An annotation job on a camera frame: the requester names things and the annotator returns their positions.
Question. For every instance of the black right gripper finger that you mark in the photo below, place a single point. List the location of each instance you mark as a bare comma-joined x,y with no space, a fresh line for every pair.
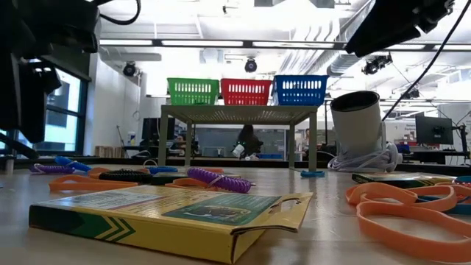
382,29

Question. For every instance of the white cylindrical camera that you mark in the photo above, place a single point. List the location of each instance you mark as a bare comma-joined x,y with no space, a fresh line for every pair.
357,125

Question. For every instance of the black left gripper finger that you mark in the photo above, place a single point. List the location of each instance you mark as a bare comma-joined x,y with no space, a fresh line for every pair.
25,103

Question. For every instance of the black ceiling camera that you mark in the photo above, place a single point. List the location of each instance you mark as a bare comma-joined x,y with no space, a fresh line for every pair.
129,68
412,92
250,65
377,63

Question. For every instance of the pale green metal shelf riser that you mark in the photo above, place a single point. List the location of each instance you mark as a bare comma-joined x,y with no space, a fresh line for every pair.
239,114

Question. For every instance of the red plastic basket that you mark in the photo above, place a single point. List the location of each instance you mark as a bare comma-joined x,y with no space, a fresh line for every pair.
246,94

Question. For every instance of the crayon box showing barcode side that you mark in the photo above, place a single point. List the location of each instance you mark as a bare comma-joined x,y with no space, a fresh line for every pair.
165,217

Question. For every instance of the person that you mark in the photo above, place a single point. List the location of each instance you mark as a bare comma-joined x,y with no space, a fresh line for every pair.
306,136
250,140
179,140

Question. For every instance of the orange rubber band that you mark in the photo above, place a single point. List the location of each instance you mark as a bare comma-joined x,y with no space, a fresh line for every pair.
92,185
96,171
353,195
184,182
404,243
434,188

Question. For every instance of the large dark-framed window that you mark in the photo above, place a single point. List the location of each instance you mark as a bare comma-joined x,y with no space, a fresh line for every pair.
70,110

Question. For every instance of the black computer monitor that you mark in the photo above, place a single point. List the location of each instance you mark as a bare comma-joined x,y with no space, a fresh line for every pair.
434,129
158,129

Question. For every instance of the ceiling light strip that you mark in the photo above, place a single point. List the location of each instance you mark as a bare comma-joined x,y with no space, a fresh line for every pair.
202,43

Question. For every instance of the green plastic basket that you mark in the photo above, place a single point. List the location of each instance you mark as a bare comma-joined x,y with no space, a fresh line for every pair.
193,92

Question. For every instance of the black desk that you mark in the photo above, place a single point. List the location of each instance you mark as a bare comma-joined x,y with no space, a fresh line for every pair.
438,155

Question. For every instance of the blue plastic basket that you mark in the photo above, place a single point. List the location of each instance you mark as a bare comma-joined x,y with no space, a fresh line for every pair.
301,92

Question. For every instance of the white bottle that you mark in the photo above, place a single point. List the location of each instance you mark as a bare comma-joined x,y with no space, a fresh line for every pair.
131,139

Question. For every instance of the wooden crate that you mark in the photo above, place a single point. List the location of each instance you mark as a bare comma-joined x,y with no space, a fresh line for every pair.
108,151

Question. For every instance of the grey ceiling duct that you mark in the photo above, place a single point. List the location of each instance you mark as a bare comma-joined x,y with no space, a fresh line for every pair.
344,64

